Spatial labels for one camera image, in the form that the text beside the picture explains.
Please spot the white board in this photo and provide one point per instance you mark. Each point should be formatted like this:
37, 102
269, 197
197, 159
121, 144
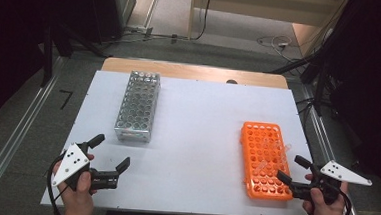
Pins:
197, 121

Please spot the silver metal test tube rack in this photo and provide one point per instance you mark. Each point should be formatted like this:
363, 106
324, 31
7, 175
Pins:
138, 107

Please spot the beige wooden shelf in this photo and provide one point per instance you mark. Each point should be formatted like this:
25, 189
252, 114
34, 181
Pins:
258, 6

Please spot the person's left hand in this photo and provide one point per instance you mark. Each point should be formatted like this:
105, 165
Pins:
77, 197

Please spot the clear test tube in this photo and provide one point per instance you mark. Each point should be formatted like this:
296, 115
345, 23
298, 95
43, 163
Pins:
286, 149
262, 166

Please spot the aluminium floor rail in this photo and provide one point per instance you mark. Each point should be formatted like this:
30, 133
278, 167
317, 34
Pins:
336, 170
12, 140

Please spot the dark cabinet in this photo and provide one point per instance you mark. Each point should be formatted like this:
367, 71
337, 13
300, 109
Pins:
112, 9

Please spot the orange plastic test tube rack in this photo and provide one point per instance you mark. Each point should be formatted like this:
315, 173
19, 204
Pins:
257, 188

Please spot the person's right hand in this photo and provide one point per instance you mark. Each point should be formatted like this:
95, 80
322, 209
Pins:
325, 212

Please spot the black metal stand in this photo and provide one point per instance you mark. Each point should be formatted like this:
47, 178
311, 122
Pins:
48, 55
318, 78

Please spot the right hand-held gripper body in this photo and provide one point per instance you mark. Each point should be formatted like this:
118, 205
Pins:
336, 173

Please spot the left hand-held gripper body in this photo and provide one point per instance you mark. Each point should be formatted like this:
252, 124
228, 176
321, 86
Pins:
71, 162

